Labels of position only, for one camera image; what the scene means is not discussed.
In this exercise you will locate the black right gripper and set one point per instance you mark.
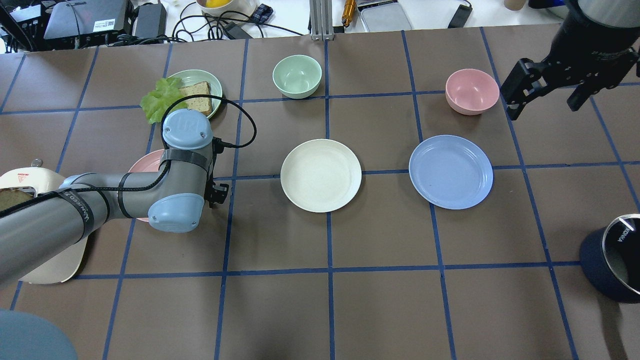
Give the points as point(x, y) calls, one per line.
point(585, 47)

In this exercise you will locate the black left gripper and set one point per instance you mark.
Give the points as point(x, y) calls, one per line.
point(218, 194)

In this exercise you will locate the pink plate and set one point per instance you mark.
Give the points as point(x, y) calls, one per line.
point(149, 164)

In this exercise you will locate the blue plate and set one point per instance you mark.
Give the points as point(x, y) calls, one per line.
point(451, 172)

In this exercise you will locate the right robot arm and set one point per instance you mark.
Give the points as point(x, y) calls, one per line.
point(611, 13)

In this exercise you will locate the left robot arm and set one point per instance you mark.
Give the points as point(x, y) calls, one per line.
point(171, 199)

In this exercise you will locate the pink bowl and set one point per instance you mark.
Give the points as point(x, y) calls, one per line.
point(471, 91)

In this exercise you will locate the bread slice on plate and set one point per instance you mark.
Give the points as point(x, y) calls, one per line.
point(199, 103)

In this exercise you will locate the cream plate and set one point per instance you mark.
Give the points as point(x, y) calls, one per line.
point(321, 175)

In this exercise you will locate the lettuce leaf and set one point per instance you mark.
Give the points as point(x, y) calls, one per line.
point(155, 103)

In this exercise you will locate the black power adapter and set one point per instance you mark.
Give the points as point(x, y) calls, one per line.
point(460, 16)

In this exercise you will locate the green plate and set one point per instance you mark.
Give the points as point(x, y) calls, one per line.
point(194, 76)

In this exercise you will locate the green bowl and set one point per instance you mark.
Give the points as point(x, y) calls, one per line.
point(297, 76)

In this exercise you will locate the cream toaster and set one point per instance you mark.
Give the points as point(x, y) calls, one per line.
point(36, 179)

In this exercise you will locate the dark blue pot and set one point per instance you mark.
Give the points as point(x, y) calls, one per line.
point(610, 259)

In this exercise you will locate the white bowl with yellow fruit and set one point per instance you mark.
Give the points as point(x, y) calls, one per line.
point(231, 9)

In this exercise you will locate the grey metal tray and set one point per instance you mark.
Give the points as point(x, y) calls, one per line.
point(383, 16)

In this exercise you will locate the bread slice in toaster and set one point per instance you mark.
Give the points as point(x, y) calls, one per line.
point(11, 197)

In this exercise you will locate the orange tool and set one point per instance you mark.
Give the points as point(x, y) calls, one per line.
point(348, 12)

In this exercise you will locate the black electronics box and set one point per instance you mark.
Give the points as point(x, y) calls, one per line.
point(88, 18)

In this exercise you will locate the aluminium profile post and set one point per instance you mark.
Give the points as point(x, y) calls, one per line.
point(321, 20)

